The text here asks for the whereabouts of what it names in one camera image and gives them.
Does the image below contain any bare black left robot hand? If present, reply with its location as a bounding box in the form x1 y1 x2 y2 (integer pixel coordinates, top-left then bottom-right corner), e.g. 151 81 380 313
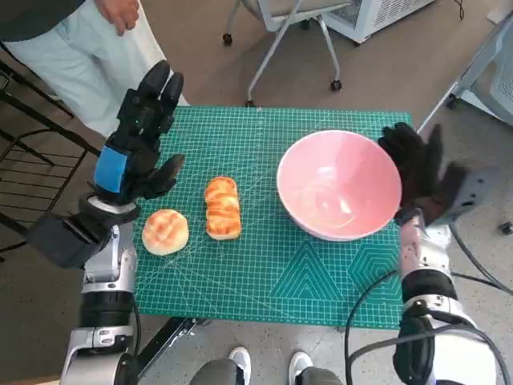
87 59 186 201

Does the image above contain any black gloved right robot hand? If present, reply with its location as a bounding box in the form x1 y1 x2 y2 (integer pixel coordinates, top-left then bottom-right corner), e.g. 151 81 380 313
378 122 468 220

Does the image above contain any pink bowl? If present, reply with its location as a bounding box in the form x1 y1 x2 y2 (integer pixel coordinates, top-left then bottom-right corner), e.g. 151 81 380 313
276 128 403 242

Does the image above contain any round toy bread bun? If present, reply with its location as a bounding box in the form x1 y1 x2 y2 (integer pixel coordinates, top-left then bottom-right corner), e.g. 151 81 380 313
141 209 190 257

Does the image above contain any long toy bread loaf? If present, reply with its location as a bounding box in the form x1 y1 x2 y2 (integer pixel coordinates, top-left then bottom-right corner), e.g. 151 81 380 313
204 175 244 241

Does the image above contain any person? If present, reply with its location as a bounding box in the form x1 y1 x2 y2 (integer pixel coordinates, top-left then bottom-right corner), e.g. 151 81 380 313
0 0 168 140

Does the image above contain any person's hand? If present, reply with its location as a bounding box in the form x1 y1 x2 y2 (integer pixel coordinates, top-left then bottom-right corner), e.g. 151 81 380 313
99 0 140 37

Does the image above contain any green cutting mat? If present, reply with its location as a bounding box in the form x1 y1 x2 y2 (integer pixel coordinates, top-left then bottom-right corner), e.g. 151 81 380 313
131 105 414 330

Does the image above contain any white metal cart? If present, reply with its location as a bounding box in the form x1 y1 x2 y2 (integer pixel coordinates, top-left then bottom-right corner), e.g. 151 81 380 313
416 7 513 129

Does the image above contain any white grilled appliance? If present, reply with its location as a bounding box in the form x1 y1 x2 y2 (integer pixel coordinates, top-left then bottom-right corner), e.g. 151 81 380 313
324 0 436 44

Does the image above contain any grey office chair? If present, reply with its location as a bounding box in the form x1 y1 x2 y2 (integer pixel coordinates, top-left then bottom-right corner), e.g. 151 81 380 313
223 0 364 107

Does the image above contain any person's foot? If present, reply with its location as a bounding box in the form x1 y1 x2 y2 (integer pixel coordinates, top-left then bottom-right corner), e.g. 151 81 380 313
289 351 314 384
229 346 252 385

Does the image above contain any person's leg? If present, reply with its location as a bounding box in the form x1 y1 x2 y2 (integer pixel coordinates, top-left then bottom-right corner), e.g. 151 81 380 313
190 358 244 385
300 367 341 385

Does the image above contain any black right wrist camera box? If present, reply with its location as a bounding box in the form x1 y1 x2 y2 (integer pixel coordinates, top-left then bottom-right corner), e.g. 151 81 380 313
424 166 502 225

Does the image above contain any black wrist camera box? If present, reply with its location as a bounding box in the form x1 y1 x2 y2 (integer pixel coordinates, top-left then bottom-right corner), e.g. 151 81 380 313
30 214 111 270
424 166 502 225

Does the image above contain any black wire rack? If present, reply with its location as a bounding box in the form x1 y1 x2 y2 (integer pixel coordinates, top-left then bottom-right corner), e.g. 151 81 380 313
0 42 101 264

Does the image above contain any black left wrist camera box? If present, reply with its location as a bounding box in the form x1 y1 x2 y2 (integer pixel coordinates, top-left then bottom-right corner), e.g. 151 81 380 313
30 214 111 270

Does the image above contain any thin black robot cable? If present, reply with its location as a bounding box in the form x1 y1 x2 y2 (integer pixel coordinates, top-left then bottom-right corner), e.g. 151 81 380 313
344 270 404 385

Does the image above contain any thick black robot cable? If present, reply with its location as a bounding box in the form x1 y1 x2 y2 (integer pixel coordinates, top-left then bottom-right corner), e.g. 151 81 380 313
346 323 504 385

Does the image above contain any black metal table frame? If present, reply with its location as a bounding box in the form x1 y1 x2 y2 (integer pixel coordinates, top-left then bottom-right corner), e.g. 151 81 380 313
138 316 213 378

